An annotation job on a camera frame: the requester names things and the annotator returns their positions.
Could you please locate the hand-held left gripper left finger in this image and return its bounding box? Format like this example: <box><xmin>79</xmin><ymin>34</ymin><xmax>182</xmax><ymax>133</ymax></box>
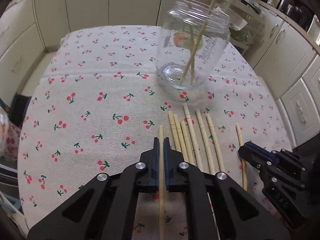
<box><xmin>27</xmin><ymin>137</ymin><xmax>160</xmax><ymax>240</ymax></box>

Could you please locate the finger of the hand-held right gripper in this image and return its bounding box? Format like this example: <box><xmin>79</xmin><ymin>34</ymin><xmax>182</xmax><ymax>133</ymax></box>
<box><xmin>237</xmin><ymin>145</ymin><xmax>269</xmax><ymax>172</ymax></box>
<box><xmin>244</xmin><ymin>141</ymin><xmax>279</xmax><ymax>161</ymax></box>

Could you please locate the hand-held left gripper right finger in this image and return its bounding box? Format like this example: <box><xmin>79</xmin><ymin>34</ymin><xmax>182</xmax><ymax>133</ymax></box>
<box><xmin>164</xmin><ymin>137</ymin><xmax>292</xmax><ymax>240</ymax></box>

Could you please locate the row of bamboo chopsticks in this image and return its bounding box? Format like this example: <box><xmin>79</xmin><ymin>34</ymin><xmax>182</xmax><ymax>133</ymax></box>
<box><xmin>167</xmin><ymin>102</ymin><xmax>227</xmax><ymax>174</ymax></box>

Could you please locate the clear glass jar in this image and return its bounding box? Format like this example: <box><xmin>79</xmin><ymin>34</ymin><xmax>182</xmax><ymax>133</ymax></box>
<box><xmin>155</xmin><ymin>0</ymin><xmax>230</xmax><ymax>90</ymax></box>

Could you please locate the cherry print tablecloth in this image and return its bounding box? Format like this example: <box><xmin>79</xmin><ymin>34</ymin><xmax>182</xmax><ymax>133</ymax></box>
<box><xmin>17</xmin><ymin>25</ymin><xmax>294</xmax><ymax>240</ymax></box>

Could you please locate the white utility shelf cart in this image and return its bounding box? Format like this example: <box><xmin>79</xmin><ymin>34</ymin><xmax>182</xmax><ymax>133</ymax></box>
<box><xmin>220</xmin><ymin>0</ymin><xmax>269</xmax><ymax>54</ymax></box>

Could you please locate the dark metal rack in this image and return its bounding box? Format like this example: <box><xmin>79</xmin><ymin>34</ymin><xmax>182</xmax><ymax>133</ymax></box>
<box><xmin>0</xmin><ymin>159</ymin><xmax>20</xmax><ymax>193</ymax></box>

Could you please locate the cream base cabinet row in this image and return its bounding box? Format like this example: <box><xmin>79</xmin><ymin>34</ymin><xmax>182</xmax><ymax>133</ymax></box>
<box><xmin>32</xmin><ymin>0</ymin><xmax>175</xmax><ymax>52</ymax></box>

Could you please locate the cream drawer cabinet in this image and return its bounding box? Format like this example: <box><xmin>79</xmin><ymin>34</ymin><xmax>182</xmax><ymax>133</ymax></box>
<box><xmin>0</xmin><ymin>0</ymin><xmax>48</xmax><ymax>105</ymax></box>

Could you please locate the cream cabinet with metal handles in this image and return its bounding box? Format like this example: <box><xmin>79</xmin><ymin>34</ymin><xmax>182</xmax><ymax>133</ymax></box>
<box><xmin>246</xmin><ymin>5</ymin><xmax>320</xmax><ymax>150</ymax></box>

